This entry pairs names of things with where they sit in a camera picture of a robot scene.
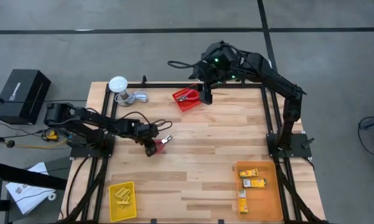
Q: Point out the yellow eraser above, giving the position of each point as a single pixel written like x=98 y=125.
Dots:
x=121 y=199
x=123 y=204
x=123 y=191

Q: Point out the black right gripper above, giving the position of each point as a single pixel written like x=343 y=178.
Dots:
x=211 y=76

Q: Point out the white paper sheets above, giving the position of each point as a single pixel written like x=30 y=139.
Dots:
x=25 y=196

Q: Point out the white mushroom table lamp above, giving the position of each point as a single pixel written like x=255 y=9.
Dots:
x=118 y=84

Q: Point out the black round plug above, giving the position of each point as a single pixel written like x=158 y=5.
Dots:
x=10 y=143

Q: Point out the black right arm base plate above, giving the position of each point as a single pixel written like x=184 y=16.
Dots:
x=300 y=152

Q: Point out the red plastic mesh basket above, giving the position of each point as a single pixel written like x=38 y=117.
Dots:
x=186 y=105

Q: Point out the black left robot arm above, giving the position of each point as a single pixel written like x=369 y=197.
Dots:
x=112 y=124

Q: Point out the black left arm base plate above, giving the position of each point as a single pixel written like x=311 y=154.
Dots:
x=81 y=153

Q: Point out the orange translucent plastic tray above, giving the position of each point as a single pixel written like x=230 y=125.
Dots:
x=267 y=205

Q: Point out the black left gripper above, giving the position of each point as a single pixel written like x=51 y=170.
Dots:
x=149 y=133

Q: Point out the yellow clips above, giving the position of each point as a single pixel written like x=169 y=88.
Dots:
x=125 y=195

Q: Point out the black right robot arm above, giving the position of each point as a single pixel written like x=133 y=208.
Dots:
x=273 y=77

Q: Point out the white tape roll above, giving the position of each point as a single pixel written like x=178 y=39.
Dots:
x=49 y=196

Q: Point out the black metal beam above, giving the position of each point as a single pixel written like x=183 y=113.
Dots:
x=28 y=175

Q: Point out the black aluminium table frame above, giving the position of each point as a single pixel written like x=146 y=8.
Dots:
x=236 y=85

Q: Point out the yellow plastic bin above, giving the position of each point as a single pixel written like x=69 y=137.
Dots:
x=130 y=211

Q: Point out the black cardboard box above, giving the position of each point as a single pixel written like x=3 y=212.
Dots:
x=23 y=93

